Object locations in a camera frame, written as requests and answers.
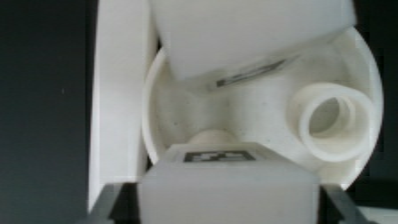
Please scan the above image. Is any white stool leg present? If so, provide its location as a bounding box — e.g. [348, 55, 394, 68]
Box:
[149, 0, 355, 90]
[138, 135, 319, 224]

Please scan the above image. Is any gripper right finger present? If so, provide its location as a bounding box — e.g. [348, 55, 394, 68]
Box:
[316, 184, 372, 224]

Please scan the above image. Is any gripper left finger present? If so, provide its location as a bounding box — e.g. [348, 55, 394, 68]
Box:
[72, 183, 140, 224]

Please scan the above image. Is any white round stool seat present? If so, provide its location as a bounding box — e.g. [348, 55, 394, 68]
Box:
[141, 30, 383, 186]

